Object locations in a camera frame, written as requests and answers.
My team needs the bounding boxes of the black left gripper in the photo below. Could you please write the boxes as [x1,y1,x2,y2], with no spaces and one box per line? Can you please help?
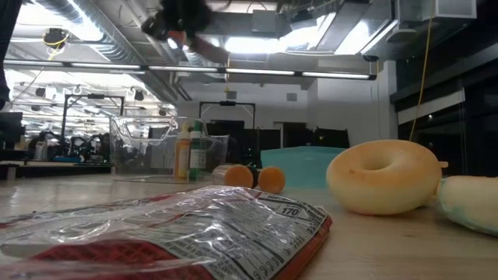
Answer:
[141,0,214,43]

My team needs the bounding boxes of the green paint bottle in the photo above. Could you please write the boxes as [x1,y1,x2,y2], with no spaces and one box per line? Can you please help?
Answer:
[188,119,209,181]

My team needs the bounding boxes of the long ceiling light bar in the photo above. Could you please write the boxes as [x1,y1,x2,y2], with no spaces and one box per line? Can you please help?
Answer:
[2,58,377,82]

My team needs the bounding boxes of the clear plastic container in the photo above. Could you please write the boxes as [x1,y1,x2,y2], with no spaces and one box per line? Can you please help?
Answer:
[109,114,230,184]

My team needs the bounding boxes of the background workbench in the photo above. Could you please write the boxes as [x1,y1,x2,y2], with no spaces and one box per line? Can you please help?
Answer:
[0,131,113,180]

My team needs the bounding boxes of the teal plastic tray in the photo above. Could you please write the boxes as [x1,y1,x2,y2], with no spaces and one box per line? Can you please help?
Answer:
[259,145,348,191]

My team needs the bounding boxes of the black background monitors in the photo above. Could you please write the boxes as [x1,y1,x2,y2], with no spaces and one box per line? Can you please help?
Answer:
[314,127,352,150]

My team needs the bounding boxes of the red snack package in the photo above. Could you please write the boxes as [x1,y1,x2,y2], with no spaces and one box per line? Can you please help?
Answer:
[0,184,335,280]

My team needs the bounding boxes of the white ceiling vent unit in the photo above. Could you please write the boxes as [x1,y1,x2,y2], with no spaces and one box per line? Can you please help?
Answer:
[395,0,479,23]

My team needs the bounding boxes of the black overhead gantry frame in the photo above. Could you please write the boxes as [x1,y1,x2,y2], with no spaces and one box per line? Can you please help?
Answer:
[59,93,127,157]
[198,100,258,131]

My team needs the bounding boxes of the black ceiling dome camera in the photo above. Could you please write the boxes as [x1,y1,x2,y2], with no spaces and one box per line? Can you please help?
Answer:
[41,26,70,51]

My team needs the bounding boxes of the yellow hanging cable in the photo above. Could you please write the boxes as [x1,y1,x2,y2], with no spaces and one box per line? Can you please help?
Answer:
[408,0,436,143]

